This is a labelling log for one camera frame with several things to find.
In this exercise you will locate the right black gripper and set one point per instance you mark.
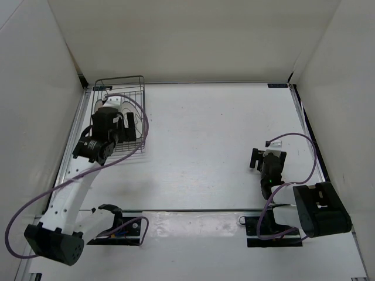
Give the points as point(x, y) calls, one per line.
point(256, 155)

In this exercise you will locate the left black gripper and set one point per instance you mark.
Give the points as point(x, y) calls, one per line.
point(129, 134)

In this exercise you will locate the white plate green rim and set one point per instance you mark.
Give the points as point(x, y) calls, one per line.
point(129, 107)

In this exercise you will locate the white plate orange sunburst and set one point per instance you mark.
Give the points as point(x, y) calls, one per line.
point(98, 104)

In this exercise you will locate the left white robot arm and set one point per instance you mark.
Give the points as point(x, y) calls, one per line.
point(58, 235)

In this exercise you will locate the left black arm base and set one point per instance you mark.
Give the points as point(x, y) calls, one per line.
point(128, 235)

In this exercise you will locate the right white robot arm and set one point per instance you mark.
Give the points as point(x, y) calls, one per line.
point(315, 209)

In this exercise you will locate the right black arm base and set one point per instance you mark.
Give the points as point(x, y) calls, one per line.
point(268, 228)

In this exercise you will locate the blue label on table edge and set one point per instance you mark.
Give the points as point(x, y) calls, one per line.
point(277, 85)

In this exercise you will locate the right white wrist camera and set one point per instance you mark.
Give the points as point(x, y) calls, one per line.
point(273, 147)

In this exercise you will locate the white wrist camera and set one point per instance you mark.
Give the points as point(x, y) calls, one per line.
point(273, 147)
point(113, 102)

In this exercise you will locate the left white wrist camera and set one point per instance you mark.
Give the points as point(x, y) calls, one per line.
point(113, 102)

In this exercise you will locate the grey wire dish rack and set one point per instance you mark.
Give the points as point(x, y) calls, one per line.
point(132, 88)

